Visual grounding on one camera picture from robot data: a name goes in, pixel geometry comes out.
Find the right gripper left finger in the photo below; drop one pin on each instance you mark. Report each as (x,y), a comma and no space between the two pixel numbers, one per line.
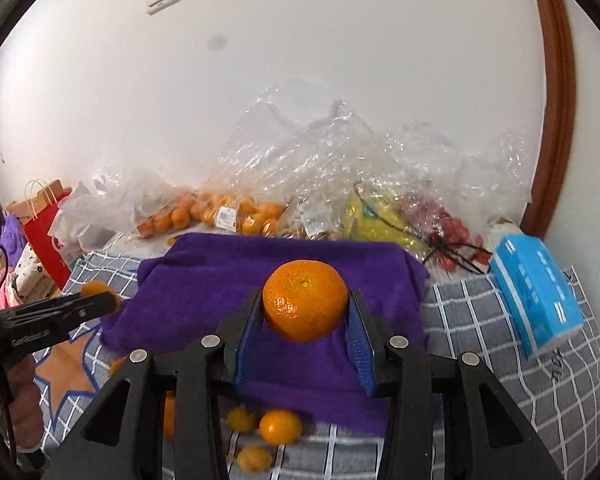
(239,333)

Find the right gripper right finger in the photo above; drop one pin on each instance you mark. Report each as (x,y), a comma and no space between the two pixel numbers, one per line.
(366,335)

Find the large round orange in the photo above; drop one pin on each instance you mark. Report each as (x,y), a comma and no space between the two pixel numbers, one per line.
(304,300)

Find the person's left hand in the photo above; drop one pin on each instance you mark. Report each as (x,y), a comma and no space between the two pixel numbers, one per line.
(27,416)

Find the purple towel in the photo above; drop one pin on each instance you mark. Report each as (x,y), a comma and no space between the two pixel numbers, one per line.
(300,361)

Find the small yellow-green citrus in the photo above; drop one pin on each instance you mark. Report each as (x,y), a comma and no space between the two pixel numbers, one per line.
(242,420)

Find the orange mandarin on sheet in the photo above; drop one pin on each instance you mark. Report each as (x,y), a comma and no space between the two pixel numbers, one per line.
(280,427)

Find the red paper gift bag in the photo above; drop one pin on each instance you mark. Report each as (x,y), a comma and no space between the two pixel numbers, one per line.
(36,233)

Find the large stemmed orange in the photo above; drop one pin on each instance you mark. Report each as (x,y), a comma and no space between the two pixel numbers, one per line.
(169,417)

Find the yellow fruit package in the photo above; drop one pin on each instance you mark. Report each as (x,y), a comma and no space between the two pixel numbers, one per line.
(374,219)

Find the oval orange kumquat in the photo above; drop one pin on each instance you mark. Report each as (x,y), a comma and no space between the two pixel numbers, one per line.
(254,459)

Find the red cherry tomatoes bag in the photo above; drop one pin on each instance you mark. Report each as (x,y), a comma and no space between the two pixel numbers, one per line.
(448,241)

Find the bag of small oranges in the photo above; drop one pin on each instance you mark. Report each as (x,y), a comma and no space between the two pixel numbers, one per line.
(236,213)

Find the white plastic bag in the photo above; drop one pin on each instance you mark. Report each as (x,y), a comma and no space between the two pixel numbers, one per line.
(86,220)

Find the blue tissue pack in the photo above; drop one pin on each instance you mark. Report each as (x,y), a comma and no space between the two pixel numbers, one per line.
(536,292)

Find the large clear plastic bag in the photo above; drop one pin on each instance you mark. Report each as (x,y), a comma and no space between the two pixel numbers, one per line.
(302,146)

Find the brown wooden door frame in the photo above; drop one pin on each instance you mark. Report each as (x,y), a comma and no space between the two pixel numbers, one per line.
(558,119)

